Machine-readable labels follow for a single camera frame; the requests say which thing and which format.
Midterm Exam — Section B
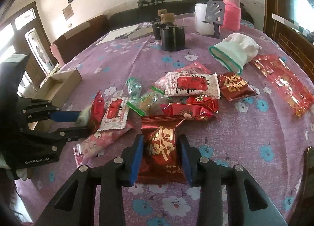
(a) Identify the cardboard box tray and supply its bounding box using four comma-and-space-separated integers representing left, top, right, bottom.
28, 68, 83, 132

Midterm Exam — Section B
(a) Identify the grey notebook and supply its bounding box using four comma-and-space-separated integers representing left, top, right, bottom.
128, 26, 153, 41

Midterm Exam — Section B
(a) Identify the black cylindrical holder front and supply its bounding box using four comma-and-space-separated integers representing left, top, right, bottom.
160, 13, 185, 51

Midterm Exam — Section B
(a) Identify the pink thermos bottle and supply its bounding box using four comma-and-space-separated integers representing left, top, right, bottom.
223, 0, 241, 31

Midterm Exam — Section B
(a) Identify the white red-label snack packet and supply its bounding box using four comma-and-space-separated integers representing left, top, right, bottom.
164, 72, 221, 99

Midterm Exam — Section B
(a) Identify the pink long snack packet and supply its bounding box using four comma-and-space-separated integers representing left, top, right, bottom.
73, 121, 134, 167

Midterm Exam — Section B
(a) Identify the dark red gold-script snack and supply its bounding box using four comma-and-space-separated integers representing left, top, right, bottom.
137, 115, 186, 185

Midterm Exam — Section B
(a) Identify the purple floral tablecloth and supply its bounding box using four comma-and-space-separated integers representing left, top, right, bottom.
14, 15, 314, 226

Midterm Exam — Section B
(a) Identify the clear green-edged snack bag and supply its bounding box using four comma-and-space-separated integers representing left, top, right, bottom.
126, 86, 170, 117

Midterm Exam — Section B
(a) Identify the grey phone stand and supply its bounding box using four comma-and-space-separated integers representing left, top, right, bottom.
203, 0, 225, 38

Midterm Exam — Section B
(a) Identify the long red foil wrapper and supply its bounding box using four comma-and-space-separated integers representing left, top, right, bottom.
252, 54, 313, 117

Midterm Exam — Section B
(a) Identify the red foil snack packet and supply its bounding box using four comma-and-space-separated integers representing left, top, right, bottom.
160, 103, 214, 121

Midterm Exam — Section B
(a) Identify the small red foil snack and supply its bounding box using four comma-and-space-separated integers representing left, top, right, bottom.
186, 94, 219, 113

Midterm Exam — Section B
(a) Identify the wooden glass door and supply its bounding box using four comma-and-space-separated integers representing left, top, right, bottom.
1, 2, 58, 97

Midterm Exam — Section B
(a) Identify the green twisted candy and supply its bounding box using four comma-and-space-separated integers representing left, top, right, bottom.
126, 77, 142, 99

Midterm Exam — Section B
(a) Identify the narrow red snack packet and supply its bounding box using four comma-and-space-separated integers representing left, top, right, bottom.
88, 90, 105, 132

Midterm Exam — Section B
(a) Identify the brown armchair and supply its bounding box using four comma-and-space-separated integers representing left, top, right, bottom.
50, 15, 109, 67

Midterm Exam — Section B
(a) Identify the wooden cabinet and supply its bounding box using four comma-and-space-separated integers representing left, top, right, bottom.
263, 0, 313, 79

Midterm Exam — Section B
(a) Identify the black cylindrical holder rear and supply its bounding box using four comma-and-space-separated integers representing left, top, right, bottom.
152, 9, 168, 40

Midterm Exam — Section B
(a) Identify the white paper sheet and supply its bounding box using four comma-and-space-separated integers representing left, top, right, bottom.
96, 24, 140, 45

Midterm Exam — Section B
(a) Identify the black sofa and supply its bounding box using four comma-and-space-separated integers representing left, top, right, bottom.
107, 0, 255, 31

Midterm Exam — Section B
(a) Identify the small white red snack packet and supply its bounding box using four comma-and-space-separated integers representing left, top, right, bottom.
98, 97, 130, 131

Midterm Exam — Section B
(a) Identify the black cylindrical holder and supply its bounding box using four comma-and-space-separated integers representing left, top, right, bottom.
152, 9, 168, 40
160, 13, 185, 51

